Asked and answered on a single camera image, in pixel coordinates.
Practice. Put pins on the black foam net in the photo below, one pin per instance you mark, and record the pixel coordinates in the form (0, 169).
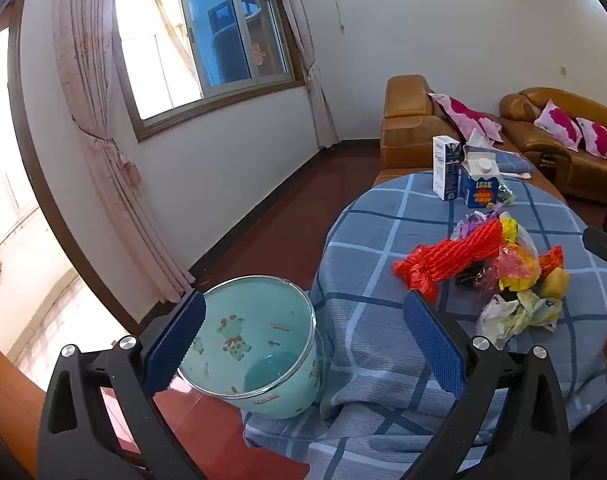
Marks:
(468, 276)

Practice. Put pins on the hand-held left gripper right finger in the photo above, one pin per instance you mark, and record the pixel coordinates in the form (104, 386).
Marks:
(433, 345)

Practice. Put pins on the brown leather armchair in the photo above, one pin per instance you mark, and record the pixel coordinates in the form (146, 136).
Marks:
(408, 125)

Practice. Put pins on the purple wrapper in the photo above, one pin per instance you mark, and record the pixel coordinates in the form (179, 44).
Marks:
(471, 222)

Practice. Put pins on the tall white blue carton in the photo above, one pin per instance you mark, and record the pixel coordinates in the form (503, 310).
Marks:
(446, 170)

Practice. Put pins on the blue carton white top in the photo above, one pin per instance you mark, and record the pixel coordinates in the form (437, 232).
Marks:
(478, 190)

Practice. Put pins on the small red foam net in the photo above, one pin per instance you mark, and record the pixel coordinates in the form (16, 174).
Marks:
(551, 260)

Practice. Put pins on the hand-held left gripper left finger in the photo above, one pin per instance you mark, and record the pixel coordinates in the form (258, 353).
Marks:
(176, 345)

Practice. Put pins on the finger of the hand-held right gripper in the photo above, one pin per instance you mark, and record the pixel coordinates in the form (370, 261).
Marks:
(603, 244)

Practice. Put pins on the blue plaid tablecloth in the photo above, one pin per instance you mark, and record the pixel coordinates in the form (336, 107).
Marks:
(383, 240)

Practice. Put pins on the teal cartoon print trash bin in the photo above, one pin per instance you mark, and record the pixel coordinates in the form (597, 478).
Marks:
(263, 320)

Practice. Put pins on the white plastic wrapper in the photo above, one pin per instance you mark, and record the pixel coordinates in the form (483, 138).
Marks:
(503, 315)

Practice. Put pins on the brown leather sofa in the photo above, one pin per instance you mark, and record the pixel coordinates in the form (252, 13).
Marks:
(583, 170)

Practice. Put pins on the long pink curtain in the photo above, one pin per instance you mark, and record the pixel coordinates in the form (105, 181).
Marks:
(108, 160)
(308, 70)

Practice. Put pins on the brown door frame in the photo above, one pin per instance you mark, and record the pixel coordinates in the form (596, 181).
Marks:
(48, 185)

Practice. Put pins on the pink white pillow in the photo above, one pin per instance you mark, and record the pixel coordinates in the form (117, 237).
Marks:
(463, 112)
(558, 122)
(598, 137)

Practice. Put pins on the wooden door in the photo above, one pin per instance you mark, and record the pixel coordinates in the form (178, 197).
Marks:
(8, 385)

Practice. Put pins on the window with brown frame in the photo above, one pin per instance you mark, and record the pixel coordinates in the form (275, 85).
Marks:
(208, 35)

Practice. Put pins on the yellow fruit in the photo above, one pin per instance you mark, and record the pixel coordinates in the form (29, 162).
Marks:
(553, 284)

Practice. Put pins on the folded blue blanket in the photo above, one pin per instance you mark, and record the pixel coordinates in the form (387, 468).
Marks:
(513, 162)

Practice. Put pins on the red foam fruit net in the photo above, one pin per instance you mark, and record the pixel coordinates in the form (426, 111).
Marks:
(448, 255)

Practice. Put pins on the dark dotted shiny packet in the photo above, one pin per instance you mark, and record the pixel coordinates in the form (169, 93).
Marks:
(506, 194)

